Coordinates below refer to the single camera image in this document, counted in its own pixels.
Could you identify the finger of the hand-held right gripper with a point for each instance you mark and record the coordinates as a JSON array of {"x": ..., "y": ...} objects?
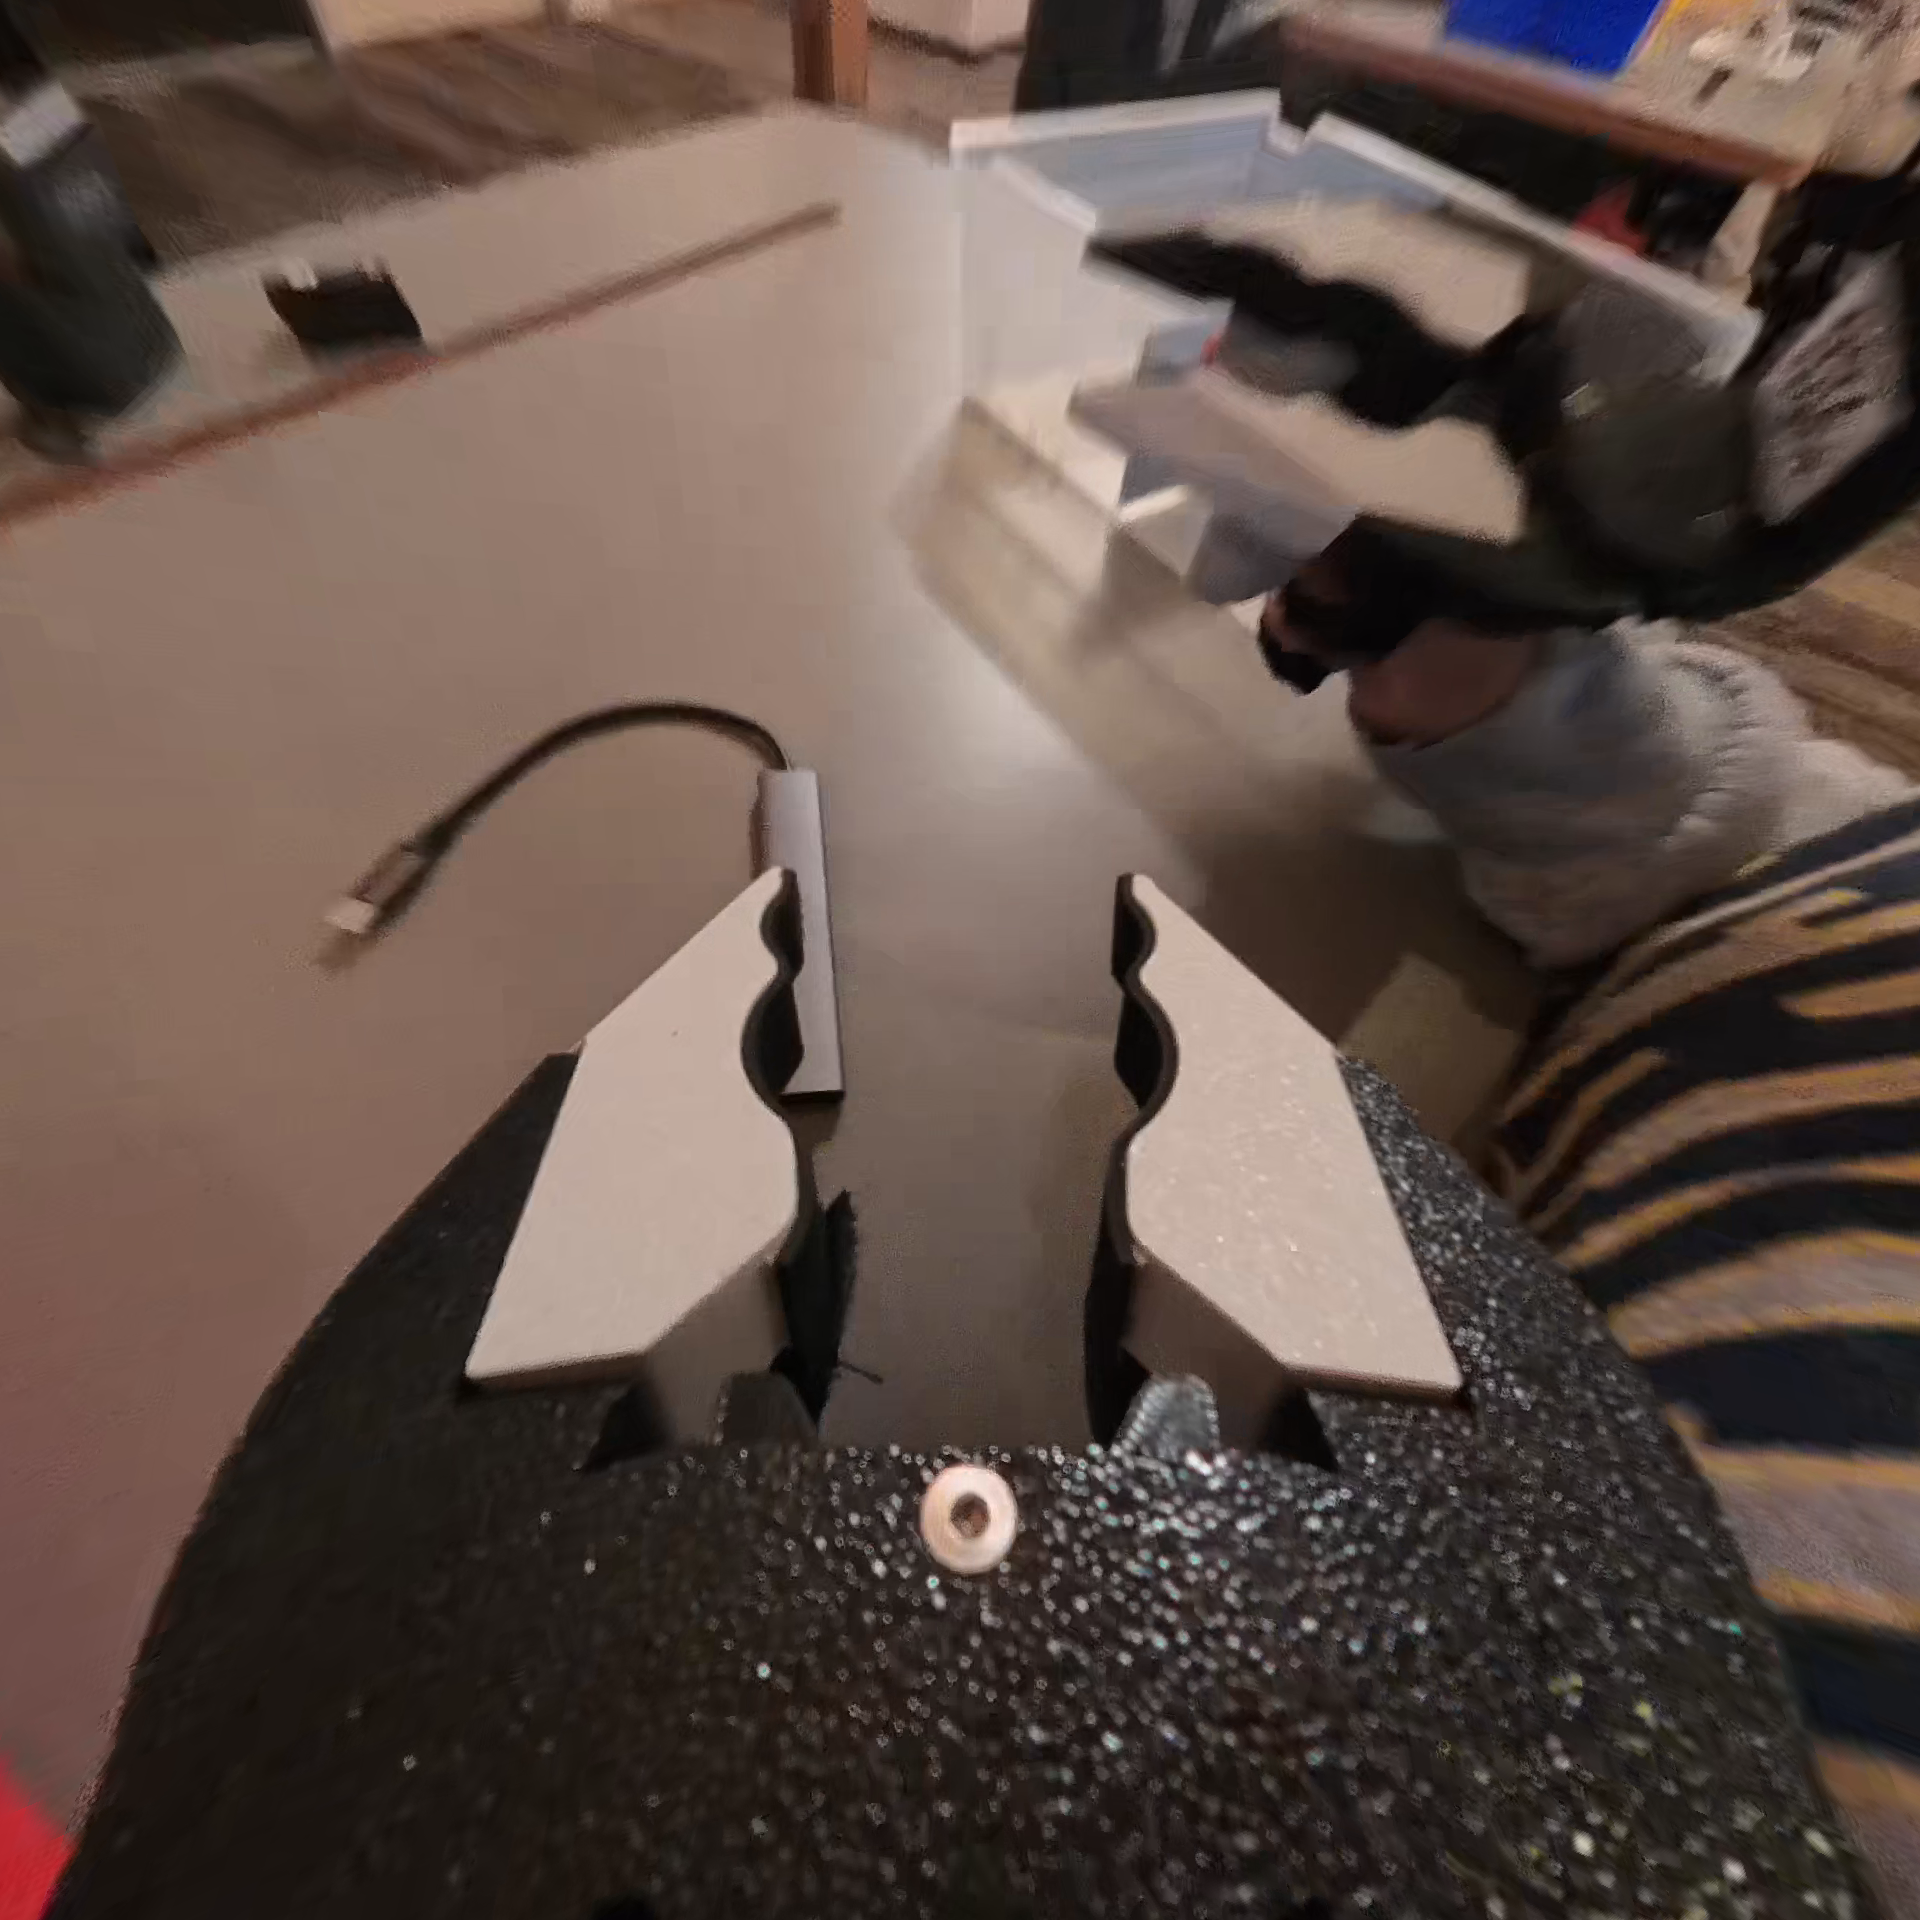
[
  {"x": 1395, "y": 271},
  {"x": 1349, "y": 459}
]

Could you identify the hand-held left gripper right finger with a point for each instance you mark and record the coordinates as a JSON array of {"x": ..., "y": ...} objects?
[{"x": 1277, "y": 1215}]

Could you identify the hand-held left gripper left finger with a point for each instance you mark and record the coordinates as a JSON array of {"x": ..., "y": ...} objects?
[{"x": 645, "y": 1186}]

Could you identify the person's right hand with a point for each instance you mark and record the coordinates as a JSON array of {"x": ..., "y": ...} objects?
[{"x": 1418, "y": 703}]

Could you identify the wooden table with blue bin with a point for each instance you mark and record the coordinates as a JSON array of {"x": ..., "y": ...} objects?
[{"x": 1515, "y": 100}]

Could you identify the large blue bin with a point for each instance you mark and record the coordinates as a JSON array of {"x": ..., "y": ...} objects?
[{"x": 1553, "y": 30}]

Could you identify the white open box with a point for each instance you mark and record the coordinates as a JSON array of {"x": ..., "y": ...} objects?
[{"x": 1080, "y": 301}]

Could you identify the person's striped clothing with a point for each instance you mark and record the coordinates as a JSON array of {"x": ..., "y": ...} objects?
[{"x": 1739, "y": 1142}]

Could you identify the red object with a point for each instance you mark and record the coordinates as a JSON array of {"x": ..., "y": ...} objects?
[{"x": 27, "y": 1853}]

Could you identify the small black device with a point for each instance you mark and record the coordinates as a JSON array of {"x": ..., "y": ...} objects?
[{"x": 341, "y": 308}]

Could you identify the black blurred object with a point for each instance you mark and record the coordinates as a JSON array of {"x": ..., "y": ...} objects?
[{"x": 75, "y": 285}]

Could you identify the wooden post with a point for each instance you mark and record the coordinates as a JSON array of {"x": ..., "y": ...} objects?
[{"x": 829, "y": 44}]

